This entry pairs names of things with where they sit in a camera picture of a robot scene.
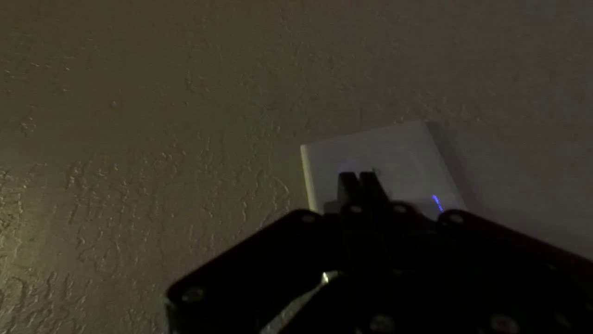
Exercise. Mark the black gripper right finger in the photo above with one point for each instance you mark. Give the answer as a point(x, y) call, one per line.
point(372, 191)

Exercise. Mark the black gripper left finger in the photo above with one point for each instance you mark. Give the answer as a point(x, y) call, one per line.
point(348, 191)

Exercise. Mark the white light switch plate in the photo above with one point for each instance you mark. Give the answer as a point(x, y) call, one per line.
point(396, 154)

